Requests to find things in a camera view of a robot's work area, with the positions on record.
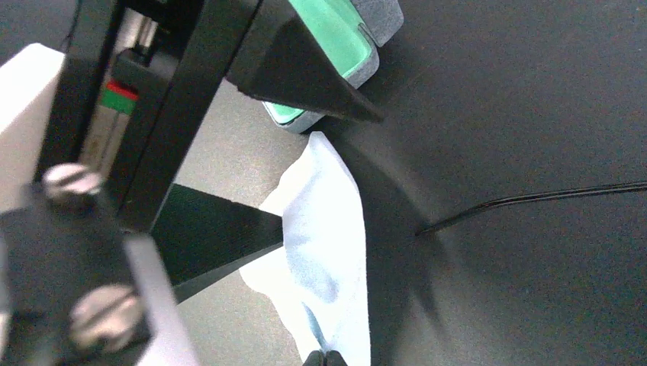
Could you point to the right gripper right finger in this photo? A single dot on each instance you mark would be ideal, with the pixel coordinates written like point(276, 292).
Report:
point(334, 358)

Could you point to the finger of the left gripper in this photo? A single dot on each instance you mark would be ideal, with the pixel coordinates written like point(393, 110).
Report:
point(203, 238)

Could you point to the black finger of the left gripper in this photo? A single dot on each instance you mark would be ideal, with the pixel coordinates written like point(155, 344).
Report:
point(280, 61)

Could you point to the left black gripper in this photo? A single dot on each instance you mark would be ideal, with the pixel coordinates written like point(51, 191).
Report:
point(164, 61)

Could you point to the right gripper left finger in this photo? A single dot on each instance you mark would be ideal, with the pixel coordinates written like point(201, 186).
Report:
point(315, 358)

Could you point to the blue-grey glasses case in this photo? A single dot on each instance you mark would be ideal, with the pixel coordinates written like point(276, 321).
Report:
point(350, 32)

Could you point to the black sunglasses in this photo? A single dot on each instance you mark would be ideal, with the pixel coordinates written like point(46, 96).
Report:
point(571, 193)

